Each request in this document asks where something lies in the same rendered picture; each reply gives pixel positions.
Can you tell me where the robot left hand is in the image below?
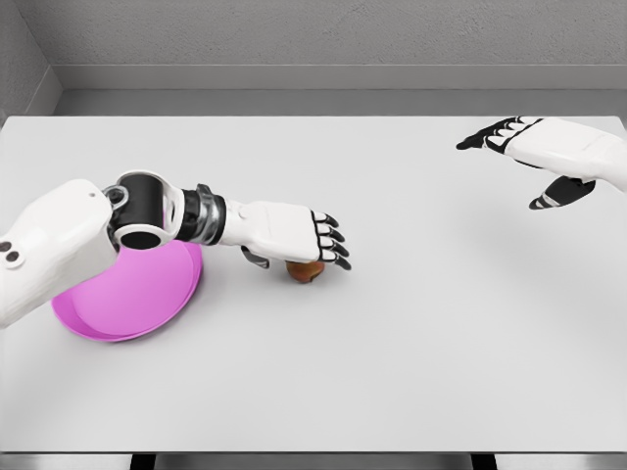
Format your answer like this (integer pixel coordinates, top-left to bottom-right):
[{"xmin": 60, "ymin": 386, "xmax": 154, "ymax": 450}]
[{"xmin": 239, "ymin": 200, "xmax": 354, "ymax": 272}]

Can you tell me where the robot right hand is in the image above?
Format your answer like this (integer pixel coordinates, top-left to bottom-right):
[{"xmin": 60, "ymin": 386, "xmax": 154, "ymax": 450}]
[{"xmin": 456, "ymin": 115, "xmax": 600, "ymax": 211}]

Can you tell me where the brownish red apple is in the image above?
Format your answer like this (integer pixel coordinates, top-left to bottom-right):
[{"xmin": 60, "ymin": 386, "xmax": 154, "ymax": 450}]
[{"xmin": 285, "ymin": 260, "xmax": 326, "ymax": 285}]

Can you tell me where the pink round plate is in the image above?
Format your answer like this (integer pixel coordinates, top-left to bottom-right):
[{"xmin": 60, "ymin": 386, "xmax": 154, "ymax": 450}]
[{"xmin": 50, "ymin": 240, "xmax": 204, "ymax": 344}]

